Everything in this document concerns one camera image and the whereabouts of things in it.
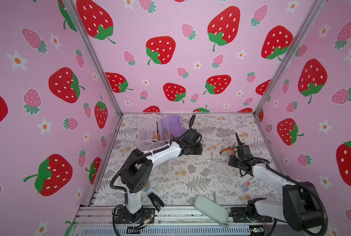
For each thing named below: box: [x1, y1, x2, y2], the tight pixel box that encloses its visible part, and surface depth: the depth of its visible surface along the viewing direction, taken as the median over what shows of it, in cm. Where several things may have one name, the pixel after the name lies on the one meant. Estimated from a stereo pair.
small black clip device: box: [147, 192, 165, 213], surface depth 79 cm
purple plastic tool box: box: [137, 113, 184, 151], surface depth 107 cm
